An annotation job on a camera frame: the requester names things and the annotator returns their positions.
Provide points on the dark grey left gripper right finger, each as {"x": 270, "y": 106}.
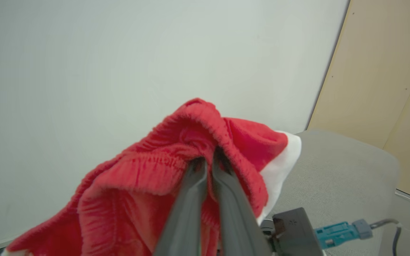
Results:
{"x": 237, "y": 220}

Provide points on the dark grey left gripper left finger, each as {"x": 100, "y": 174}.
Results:
{"x": 185, "y": 220}

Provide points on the red and white fleece garment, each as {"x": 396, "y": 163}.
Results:
{"x": 133, "y": 192}

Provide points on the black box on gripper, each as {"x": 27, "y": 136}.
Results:
{"x": 294, "y": 233}

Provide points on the grey fabric sofa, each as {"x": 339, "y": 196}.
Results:
{"x": 336, "y": 177}

